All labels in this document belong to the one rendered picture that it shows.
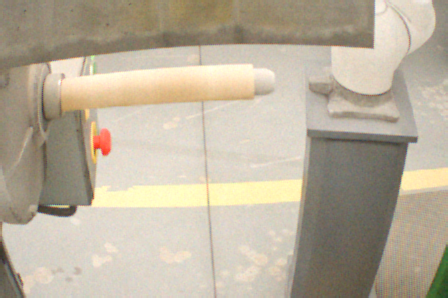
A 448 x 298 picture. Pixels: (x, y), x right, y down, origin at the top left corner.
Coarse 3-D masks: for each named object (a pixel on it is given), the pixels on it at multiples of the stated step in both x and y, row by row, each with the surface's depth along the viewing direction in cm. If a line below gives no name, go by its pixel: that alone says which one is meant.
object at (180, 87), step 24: (120, 72) 66; (144, 72) 66; (168, 72) 65; (192, 72) 65; (216, 72) 65; (240, 72) 66; (72, 96) 65; (96, 96) 65; (120, 96) 65; (144, 96) 65; (168, 96) 65; (192, 96) 66; (216, 96) 66; (240, 96) 66
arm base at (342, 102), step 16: (320, 80) 159; (336, 80) 156; (336, 96) 157; (352, 96) 153; (368, 96) 152; (384, 96) 153; (336, 112) 154; (352, 112) 154; (368, 112) 154; (384, 112) 154
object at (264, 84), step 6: (258, 72) 66; (264, 72) 66; (270, 72) 66; (258, 78) 66; (264, 78) 66; (270, 78) 66; (258, 84) 66; (264, 84) 66; (270, 84) 66; (258, 90) 66; (264, 90) 66; (270, 90) 66
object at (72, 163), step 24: (72, 72) 93; (72, 120) 92; (96, 120) 109; (48, 144) 94; (72, 144) 94; (48, 168) 97; (72, 168) 97; (96, 168) 106; (48, 192) 100; (72, 192) 100
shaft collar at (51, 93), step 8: (48, 80) 64; (56, 80) 64; (48, 88) 64; (56, 88) 64; (48, 96) 64; (56, 96) 64; (48, 104) 64; (56, 104) 64; (48, 112) 65; (56, 112) 65; (64, 112) 67
